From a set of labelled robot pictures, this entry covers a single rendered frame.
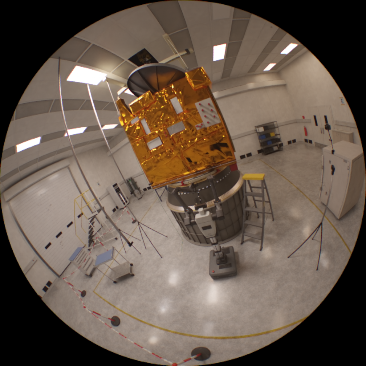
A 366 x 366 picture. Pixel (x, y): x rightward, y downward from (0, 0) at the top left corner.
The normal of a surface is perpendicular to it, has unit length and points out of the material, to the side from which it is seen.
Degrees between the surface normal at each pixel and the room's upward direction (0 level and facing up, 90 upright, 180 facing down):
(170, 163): 87
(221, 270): 0
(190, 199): 62
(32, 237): 90
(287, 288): 0
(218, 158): 90
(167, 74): 140
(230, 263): 0
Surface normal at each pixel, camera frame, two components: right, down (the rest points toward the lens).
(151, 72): -0.18, 0.94
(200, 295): -0.40, -0.86
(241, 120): -0.21, 0.41
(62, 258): 0.90, -0.29
